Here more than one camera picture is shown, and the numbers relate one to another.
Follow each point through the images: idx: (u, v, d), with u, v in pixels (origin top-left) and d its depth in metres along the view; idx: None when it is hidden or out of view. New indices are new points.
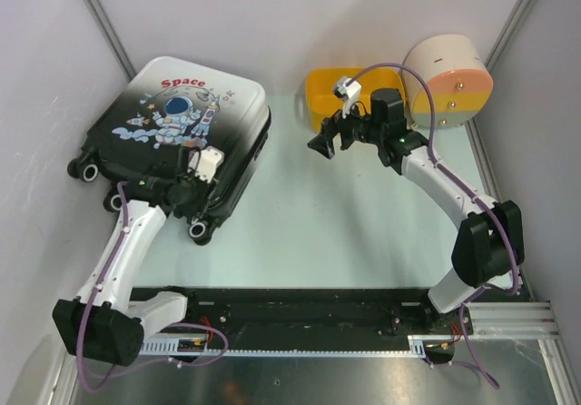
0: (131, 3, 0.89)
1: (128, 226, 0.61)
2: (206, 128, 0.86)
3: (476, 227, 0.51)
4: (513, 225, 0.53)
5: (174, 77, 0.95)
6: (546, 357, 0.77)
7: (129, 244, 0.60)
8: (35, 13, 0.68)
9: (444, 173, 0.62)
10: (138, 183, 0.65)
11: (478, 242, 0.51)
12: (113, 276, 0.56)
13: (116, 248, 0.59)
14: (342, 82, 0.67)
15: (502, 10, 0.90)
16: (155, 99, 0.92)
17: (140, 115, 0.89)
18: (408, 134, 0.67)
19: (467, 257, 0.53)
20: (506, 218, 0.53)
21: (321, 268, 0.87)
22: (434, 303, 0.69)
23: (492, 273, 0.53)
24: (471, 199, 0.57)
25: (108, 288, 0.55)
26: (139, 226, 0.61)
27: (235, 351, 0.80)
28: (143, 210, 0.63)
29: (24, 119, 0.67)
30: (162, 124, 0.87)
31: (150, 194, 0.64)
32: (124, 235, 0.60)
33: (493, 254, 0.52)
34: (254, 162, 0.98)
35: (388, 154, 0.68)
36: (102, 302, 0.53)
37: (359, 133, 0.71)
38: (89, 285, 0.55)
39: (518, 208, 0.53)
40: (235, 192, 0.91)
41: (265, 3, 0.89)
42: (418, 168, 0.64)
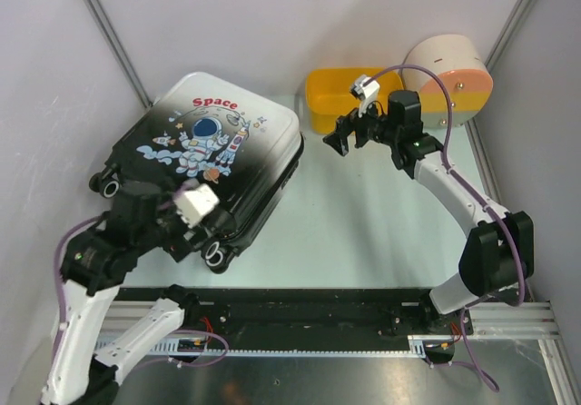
0: (131, 2, 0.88)
1: (66, 318, 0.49)
2: (232, 154, 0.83)
3: (485, 236, 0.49)
4: (526, 239, 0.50)
5: (207, 95, 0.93)
6: (546, 357, 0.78)
7: (72, 338, 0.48)
8: (35, 11, 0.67)
9: (458, 181, 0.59)
10: (73, 259, 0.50)
11: (487, 251, 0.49)
12: (57, 375, 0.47)
13: (57, 343, 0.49)
14: (359, 82, 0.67)
15: (503, 11, 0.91)
16: (184, 118, 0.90)
17: (166, 134, 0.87)
18: (424, 140, 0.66)
19: (474, 265, 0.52)
20: (516, 229, 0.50)
21: (321, 268, 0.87)
22: (435, 303, 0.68)
23: (499, 285, 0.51)
24: (483, 208, 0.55)
25: (54, 391, 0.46)
26: (79, 319, 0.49)
27: (236, 351, 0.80)
28: (80, 296, 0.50)
29: (23, 118, 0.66)
30: (187, 146, 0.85)
31: (86, 275, 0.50)
32: (63, 331, 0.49)
33: (501, 265, 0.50)
34: (281, 191, 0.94)
35: (400, 158, 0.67)
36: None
37: (374, 134, 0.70)
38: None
39: (531, 221, 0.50)
40: (257, 223, 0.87)
41: (267, 2, 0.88)
42: (431, 173, 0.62)
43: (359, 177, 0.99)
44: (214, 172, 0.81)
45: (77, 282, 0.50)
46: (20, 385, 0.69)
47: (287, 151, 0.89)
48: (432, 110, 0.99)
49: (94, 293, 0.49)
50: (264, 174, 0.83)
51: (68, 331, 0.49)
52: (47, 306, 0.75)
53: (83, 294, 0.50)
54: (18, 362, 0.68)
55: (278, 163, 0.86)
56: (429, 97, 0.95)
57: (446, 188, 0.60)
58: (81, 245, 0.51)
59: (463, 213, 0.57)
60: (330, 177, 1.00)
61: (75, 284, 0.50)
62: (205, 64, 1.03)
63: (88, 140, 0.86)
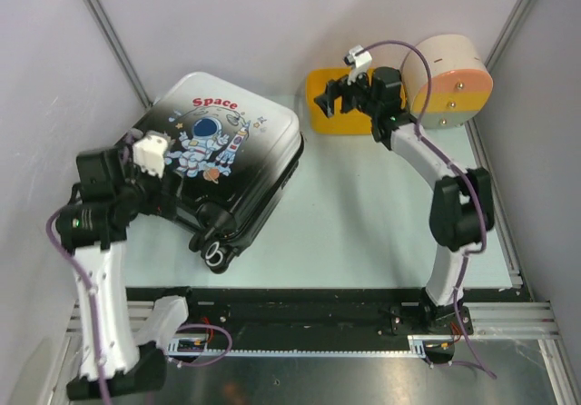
0: (131, 2, 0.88)
1: (92, 286, 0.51)
2: (231, 154, 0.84)
3: (448, 187, 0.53)
4: (484, 191, 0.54)
5: (207, 95, 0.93)
6: (546, 357, 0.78)
7: (106, 301, 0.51)
8: (35, 11, 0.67)
9: (428, 146, 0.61)
10: (71, 223, 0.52)
11: (450, 201, 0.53)
12: (110, 341, 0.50)
13: (93, 314, 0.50)
14: (352, 51, 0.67)
15: (503, 12, 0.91)
16: (183, 117, 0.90)
17: (166, 134, 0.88)
18: (401, 114, 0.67)
19: (440, 218, 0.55)
20: (477, 182, 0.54)
21: (321, 267, 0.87)
22: (431, 295, 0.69)
23: (464, 234, 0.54)
24: (447, 165, 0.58)
25: (113, 356, 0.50)
26: (105, 281, 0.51)
27: (236, 351, 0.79)
28: (97, 257, 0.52)
29: (24, 118, 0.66)
30: (187, 146, 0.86)
31: (92, 232, 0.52)
32: (95, 296, 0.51)
33: (466, 216, 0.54)
34: (281, 190, 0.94)
35: (379, 130, 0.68)
36: (113, 371, 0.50)
37: (359, 103, 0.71)
38: (89, 361, 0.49)
39: (488, 173, 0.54)
40: (257, 222, 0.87)
41: (266, 3, 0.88)
42: (404, 142, 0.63)
43: (359, 177, 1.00)
44: (214, 172, 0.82)
45: (87, 246, 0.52)
46: (20, 385, 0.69)
47: (288, 150, 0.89)
48: (431, 110, 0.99)
49: (111, 247, 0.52)
50: (264, 174, 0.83)
51: (100, 296, 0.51)
52: (47, 305, 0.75)
53: (100, 251, 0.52)
54: (18, 362, 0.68)
55: (278, 163, 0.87)
56: (428, 96, 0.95)
57: (417, 153, 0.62)
58: (75, 213, 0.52)
59: (431, 174, 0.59)
60: (330, 177, 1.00)
61: (86, 247, 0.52)
62: (205, 64, 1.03)
63: (88, 140, 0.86)
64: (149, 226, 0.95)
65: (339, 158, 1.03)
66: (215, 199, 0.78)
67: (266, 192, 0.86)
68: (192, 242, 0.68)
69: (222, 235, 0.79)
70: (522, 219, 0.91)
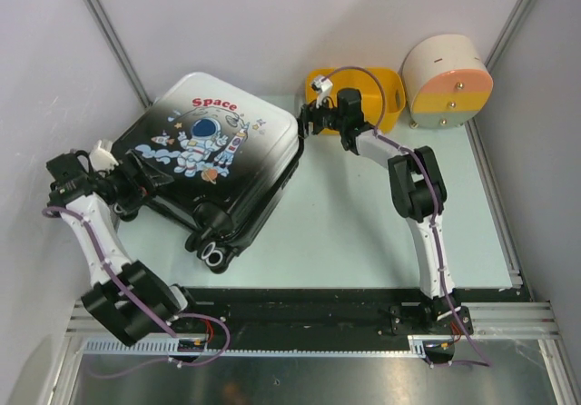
0: (131, 2, 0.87)
1: (83, 217, 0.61)
2: (231, 156, 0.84)
3: (398, 162, 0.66)
4: (431, 166, 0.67)
5: (206, 96, 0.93)
6: (546, 357, 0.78)
7: (101, 224, 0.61)
8: (34, 13, 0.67)
9: (383, 141, 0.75)
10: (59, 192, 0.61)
11: (400, 173, 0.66)
12: (110, 248, 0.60)
13: (93, 237, 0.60)
14: (319, 79, 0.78)
15: (503, 12, 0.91)
16: (183, 118, 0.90)
17: (165, 133, 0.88)
18: (363, 125, 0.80)
19: (397, 192, 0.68)
20: (424, 157, 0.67)
21: (321, 267, 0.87)
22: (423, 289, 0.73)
23: (419, 205, 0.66)
24: (398, 149, 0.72)
25: (116, 254, 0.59)
26: (95, 211, 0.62)
27: (235, 351, 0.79)
28: (84, 200, 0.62)
29: (23, 119, 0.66)
30: (186, 146, 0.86)
31: (77, 191, 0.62)
32: (90, 224, 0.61)
33: (418, 189, 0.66)
34: (281, 191, 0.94)
35: (347, 141, 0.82)
36: (121, 267, 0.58)
37: (328, 122, 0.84)
38: (98, 269, 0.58)
39: (431, 151, 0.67)
40: (257, 222, 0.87)
41: (266, 3, 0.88)
42: (366, 143, 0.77)
43: (359, 177, 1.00)
44: (212, 172, 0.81)
45: (74, 200, 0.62)
46: (20, 386, 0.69)
47: (288, 153, 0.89)
48: (430, 110, 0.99)
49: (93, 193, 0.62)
50: (262, 176, 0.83)
51: (94, 223, 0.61)
52: (47, 305, 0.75)
53: (85, 198, 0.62)
54: (18, 361, 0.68)
55: (277, 165, 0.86)
56: (428, 96, 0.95)
57: (376, 147, 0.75)
58: (60, 186, 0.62)
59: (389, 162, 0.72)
60: (330, 177, 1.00)
61: (75, 199, 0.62)
62: (205, 64, 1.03)
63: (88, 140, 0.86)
64: (149, 226, 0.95)
65: (339, 157, 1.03)
66: (211, 199, 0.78)
67: (263, 194, 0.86)
68: (189, 242, 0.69)
69: (219, 236, 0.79)
70: (522, 218, 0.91)
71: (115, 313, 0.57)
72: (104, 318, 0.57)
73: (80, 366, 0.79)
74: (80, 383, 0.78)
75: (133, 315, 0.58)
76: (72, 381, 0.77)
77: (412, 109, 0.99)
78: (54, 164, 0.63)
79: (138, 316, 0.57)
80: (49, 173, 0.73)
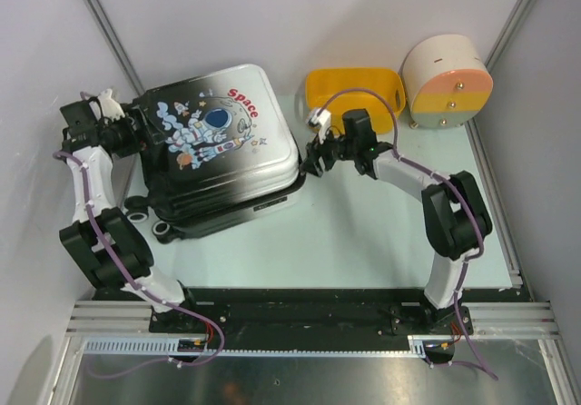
0: (130, 3, 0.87)
1: (83, 163, 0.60)
2: (212, 154, 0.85)
3: (435, 195, 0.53)
4: (472, 195, 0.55)
5: (243, 91, 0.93)
6: (546, 357, 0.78)
7: (96, 173, 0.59)
8: (34, 14, 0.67)
9: (410, 165, 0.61)
10: (71, 142, 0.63)
11: (440, 210, 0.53)
12: (98, 192, 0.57)
13: (86, 182, 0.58)
14: (313, 113, 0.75)
15: (503, 12, 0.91)
16: (211, 99, 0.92)
17: (187, 103, 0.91)
18: (379, 145, 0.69)
19: (435, 227, 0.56)
20: (463, 186, 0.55)
21: (320, 267, 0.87)
22: (430, 299, 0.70)
23: (461, 242, 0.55)
24: (429, 175, 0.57)
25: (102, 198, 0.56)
26: (95, 161, 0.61)
27: (235, 351, 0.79)
28: (90, 149, 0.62)
29: (23, 119, 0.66)
30: (192, 125, 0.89)
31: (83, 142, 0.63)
32: (87, 171, 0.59)
33: (460, 223, 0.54)
34: (254, 212, 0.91)
35: (362, 164, 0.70)
36: (102, 210, 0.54)
37: (339, 153, 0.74)
38: (81, 208, 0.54)
39: (473, 176, 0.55)
40: (210, 226, 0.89)
41: (266, 3, 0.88)
42: (386, 165, 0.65)
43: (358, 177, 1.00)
44: (187, 158, 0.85)
45: (81, 148, 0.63)
46: (20, 385, 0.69)
47: (270, 181, 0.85)
48: (430, 110, 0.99)
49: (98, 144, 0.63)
50: (225, 186, 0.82)
51: (90, 169, 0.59)
52: (47, 305, 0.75)
53: (91, 149, 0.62)
54: (18, 361, 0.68)
55: (250, 185, 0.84)
56: (427, 96, 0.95)
57: (401, 174, 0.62)
58: (72, 136, 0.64)
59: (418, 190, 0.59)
60: (330, 177, 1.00)
61: (82, 148, 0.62)
62: (205, 64, 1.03)
63: None
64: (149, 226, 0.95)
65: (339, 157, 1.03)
66: (165, 180, 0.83)
67: (224, 209, 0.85)
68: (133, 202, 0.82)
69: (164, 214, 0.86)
70: (522, 218, 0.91)
71: (90, 255, 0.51)
72: (75, 256, 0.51)
73: (80, 366, 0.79)
74: (80, 383, 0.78)
75: (106, 261, 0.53)
76: (72, 381, 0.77)
77: (412, 109, 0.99)
78: (66, 110, 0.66)
79: (109, 264, 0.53)
80: (48, 172, 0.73)
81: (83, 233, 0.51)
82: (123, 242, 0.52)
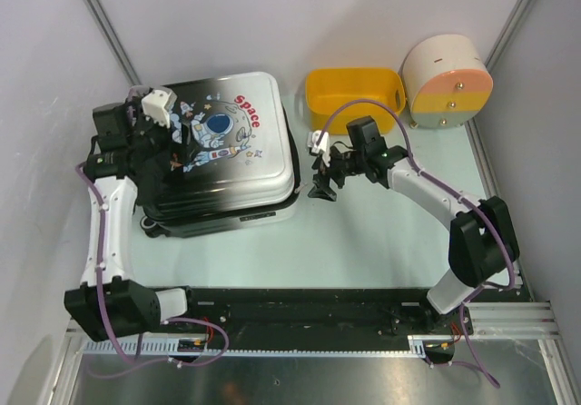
0: (129, 4, 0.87)
1: (103, 202, 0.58)
2: (205, 160, 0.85)
3: (465, 226, 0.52)
4: (502, 223, 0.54)
5: (250, 99, 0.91)
6: (546, 357, 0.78)
7: (115, 218, 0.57)
8: (34, 14, 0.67)
9: (429, 181, 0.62)
10: (96, 162, 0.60)
11: (469, 239, 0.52)
12: (112, 251, 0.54)
13: (103, 227, 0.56)
14: (313, 142, 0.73)
15: (503, 12, 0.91)
16: (217, 103, 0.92)
17: (192, 105, 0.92)
18: (389, 150, 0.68)
19: (461, 257, 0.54)
20: (494, 213, 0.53)
21: (320, 267, 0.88)
22: (434, 304, 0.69)
23: (487, 271, 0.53)
24: (457, 200, 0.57)
25: (113, 260, 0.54)
26: (117, 200, 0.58)
27: (235, 351, 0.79)
28: (113, 183, 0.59)
29: (24, 120, 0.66)
30: (192, 127, 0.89)
31: (110, 171, 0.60)
32: (106, 212, 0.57)
33: (488, 251, 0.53)
34: (241, 222, 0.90)
35: (373, 172, 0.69)
36: (112, 278, 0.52)
37: (349, 171, 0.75)
38: (90, 270, 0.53)
39: (504, 204, 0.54)
40: (192, 228, 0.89)
41: (266, 4, 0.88)
42: (403, 178, 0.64)
43: (358, 177, 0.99)
44: None
45: (105, 176, 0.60)
46: (21, 385, 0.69)
47: (257, 193, 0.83)
48: (430, 110, 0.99)
49: (124, 178, 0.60)
50: (211, 192, 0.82)
51: (111, 212, 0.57)
52: (47, 306, 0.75)
53: (114, 180, 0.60)
54: (18, 361, 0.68)
55: (236, 195, 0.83)
56: (428, 97, 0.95)
57: (420, 190, 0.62)
58: (99, 154, 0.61)
59: (442, 212, 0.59)
60: None
61: (104, 176, 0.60)
62: (205, 65, 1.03)
63: (88, 140, 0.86)
64: None
65: None
66: None
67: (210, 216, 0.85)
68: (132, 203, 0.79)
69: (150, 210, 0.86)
70: (522, 218, 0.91)
71: (92, 317, 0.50)
72: (79, 318, 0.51)
73: (80, 366, 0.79)
74: (80, 383, 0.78)
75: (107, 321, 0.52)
76: (72, 381, 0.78)
77: (412, 109, 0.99)
78: (100, 116, 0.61)
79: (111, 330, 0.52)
80: (49, 172, 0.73)
81: (88, 301, 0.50)
82: (124, 310, 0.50)
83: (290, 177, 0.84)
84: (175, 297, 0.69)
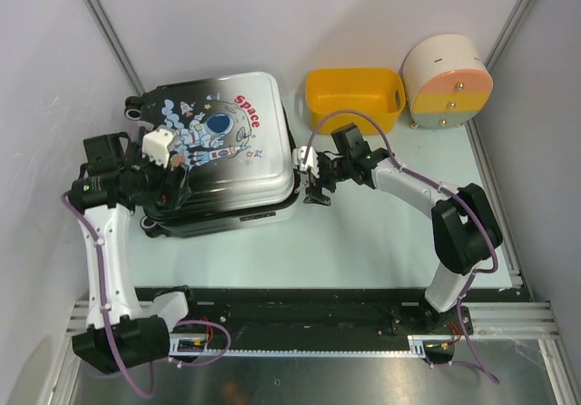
0: (129, 4, 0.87)
1: (98, 237, 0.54)
2: (205, 160, 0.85)
3: (446, 212, 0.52)
4: (483, 209, 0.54)
5: (249, 99, 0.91)
6: (546, 357, 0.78)
7: (113, 254, 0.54)
8: (34, 14, 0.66)
9: (410, 175, 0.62)
10: (83, 189, 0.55)
11: (451, 225, 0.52)
12: (115, 290, 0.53)
13: (102, 264, 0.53)
14: (300, 160, 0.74)
15: (503, 12, 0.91)
16: (217, 103, 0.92)
17: (192, 105, 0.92)
18: (372, 151, 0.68)
19: (446, 243, 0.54)
20: (472, 200, 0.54)
21: (320, 267, 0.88)
22: (433, 303, 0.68)
23: (473, 257, 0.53)
24: (438, 190, 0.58)
25: (118, 301, 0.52)
26: (112, 232, 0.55)
27: (236, 351, 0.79)
28: (104, 212, 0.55)
29: (24, 120, 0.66)
30: (192, 127, 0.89)
31: (99, 198, 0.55)
32: (103, 247, 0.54)
33: (471, 236, 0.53)
34: (241, 222, 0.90)
35: (359, 174, 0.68)
36: (119, 318, 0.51)
37: (338, 177, 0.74)
38: (95, 311, 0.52)
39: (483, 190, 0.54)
40: (192, 228, 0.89)
41: (266, 4, 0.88)
42: (387, 176, 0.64)
43: None
44: None
45: (94, 204, 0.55)
46: (21, 386, 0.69)
47: (257, 193, 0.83)
48: (430, 110, 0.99)
49: (116, 207, 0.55)
50: (211, 192, 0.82)
51: (107, 248, 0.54)
52: (47, 306, 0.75)
53: (106, 209, 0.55)
54: (18, 361, 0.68)
55: (237, 195, 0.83)
56: (427, 97, 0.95)
57: (405, 191, 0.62)
58: (86, 180, 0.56)
59: (425, 203, 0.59)
60: None
61: (94, 205, 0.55)
62: (205, 65, 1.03)
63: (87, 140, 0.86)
64: None
65: None
66: None
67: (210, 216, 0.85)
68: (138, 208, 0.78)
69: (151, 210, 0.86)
70: (522, 218, 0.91)
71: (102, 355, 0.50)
72: (90, 357, 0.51)
73: (80, 366, 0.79)
74: (80, 383, 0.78)
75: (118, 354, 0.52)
76: (72, 381, 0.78)
77: (411, 109, 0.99)
78: (89, 143, 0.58)
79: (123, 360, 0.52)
80: (48, 172, 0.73)
81: (96, 340, 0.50)
82: (135, 347, 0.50)
83: (290, 177, 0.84)
84: (177, 301, 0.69)
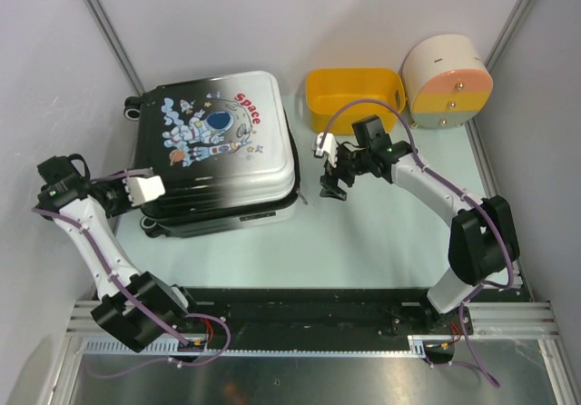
0: (130, 5, 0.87)
1: (81, 224, 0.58)
2: (206, 155, 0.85)
3: (467, 224, 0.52)
4: (503, 222, 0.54)
5: (249, 95, 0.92)
6: (546, 357, 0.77)
7: (100, 230, 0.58)
8: (34, 15, 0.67)
9: (434, 177, 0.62)
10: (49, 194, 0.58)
11: (470, 238, 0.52)
12: (116, 258, 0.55)
13: (93, 242, 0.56)
14: (316, 145, 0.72)
15: (502, 13, 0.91)
16: (217, 101, 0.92)
17: (192, 103, 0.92)
18: (394, 144, 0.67)
19: (462, 254, 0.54)
20: (496, 212, 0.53)
21: (320, 267, 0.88)
22: (434, 303, 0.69)
23: (487, 270, 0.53)
24: (460, 197, 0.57)
25: (123, 264, 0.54)
26: (92, 216, 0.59)
27: (233, 351, 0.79)
28: (79, 204, 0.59)
29: (24, 120, 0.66)
30: (192, 124, 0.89)
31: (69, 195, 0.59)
32: (89, 231, 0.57)
33: (488, 250, 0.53)
34: (240, 221, 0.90)
35: (377, 166, 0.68)
36: (130, 278, 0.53)
37: (356, 171, 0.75)
38: (104, 281, 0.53)
39: (507, 203, 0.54)
40: (192, 228, 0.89)
41: (266, 4, 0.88)
42: (407, 174, 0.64)
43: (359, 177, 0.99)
44: (179, 156, 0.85)
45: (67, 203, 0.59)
46: (21, 385, 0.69)
47: (258, 190, 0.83)
48: (430, 110, 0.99)
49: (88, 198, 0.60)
50: (211, 190, 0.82)
51: (91, 230, 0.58)
52: (46, 306, 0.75)
53: (80, 202, 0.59)
54: (19, 360, 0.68)
55: (237, 191, 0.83)
56: (428, 96, 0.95)
57: (425, 187, 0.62)
58: (50, 187, 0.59)
59: (443, 208, 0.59)
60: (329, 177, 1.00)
61: (67, 202, 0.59)
62: (205, 65, 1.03)
63: (87, 140, 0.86)
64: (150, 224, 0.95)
65: None
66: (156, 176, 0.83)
67: (210, 213, 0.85)
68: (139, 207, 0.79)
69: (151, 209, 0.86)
70: (522, 218, 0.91)
71: (126, 323, 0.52)
72: (114, 329, 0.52)
73: (80, 366, 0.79)
74: (80, 383, 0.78)
75: (141, 322, 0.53)
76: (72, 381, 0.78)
77: (412, 109, 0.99)
78: (45, 168, 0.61)
79: (146, 323, 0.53)
80: None
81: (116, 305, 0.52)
82: (154, 301, 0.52)
83: (291, 175, 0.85)
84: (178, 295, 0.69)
